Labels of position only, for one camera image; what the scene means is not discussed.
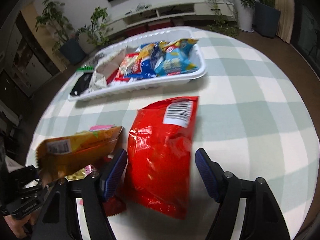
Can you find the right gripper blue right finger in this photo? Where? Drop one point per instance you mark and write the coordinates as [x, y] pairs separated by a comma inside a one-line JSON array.
[[211, 174]]

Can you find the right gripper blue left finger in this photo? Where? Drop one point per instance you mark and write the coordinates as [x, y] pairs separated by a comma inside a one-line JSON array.
[[112, 173]]

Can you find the pink snack packet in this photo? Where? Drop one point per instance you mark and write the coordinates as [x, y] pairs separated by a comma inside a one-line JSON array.
[[101, 127]]

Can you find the orange green snack bag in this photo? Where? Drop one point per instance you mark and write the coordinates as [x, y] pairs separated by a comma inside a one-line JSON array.
[[63, 156]]

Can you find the large red chip bag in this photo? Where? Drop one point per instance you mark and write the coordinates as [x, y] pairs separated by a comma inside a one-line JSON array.
[[159, 153]]

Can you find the black snack bar packet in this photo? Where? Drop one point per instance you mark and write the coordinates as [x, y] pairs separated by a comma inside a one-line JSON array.
[[81, 85]]

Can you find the white grey snack pouch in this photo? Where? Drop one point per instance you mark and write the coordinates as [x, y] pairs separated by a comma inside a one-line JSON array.
[[105, 70]]

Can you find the red strawberry candy packet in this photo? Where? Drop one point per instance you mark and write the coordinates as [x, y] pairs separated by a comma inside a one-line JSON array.
[[128, 69]]

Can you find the blue panda snack bag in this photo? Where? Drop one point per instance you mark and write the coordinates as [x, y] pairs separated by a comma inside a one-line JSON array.
[[175, 56]]

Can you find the blue yellow snack packet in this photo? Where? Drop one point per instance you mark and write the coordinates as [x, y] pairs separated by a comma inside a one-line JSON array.
[[149, 55]]

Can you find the gold red pie packet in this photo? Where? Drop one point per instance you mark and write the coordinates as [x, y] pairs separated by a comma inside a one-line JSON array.
[[78, 175]]

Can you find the green white small packet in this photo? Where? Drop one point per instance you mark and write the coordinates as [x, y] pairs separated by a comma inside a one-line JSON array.
[[86, 68]]

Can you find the person's left hand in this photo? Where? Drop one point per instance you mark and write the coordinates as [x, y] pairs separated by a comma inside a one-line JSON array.
[[17, 225]]

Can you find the checkered green white tablecloth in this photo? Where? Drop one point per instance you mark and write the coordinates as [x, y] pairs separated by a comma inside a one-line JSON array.
[[250, 119]]

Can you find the white plastic tray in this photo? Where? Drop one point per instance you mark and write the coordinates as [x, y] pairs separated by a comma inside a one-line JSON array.
[[132, 45]]

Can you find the wooden cabinet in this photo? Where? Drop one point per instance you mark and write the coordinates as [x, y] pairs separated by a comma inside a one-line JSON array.
[[30, 60]]

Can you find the left tree plant dark pot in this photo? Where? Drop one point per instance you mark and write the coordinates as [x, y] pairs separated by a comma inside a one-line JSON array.
[[65, 42]]

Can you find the left plant white pot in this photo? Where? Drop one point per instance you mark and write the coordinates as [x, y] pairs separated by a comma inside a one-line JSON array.
[[94, 35]]

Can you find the red storage box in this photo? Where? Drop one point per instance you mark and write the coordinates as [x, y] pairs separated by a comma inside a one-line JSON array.
[[159, 25], [136, 30]]

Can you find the trailing vine plant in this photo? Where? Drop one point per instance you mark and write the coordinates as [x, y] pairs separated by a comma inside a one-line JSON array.
[[220, 23]]

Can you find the white tv console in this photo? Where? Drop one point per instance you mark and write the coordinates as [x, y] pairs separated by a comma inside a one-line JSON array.
[[190, 10]]

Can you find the tall plant dark pot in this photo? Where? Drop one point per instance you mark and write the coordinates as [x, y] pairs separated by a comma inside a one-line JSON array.
[[266, 18]]

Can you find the small plant white pot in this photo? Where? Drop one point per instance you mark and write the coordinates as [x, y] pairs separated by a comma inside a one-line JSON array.
[[245, 13]]

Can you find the beige curtain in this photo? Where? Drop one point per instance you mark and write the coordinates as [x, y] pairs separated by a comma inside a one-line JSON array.
[[286, 20]]

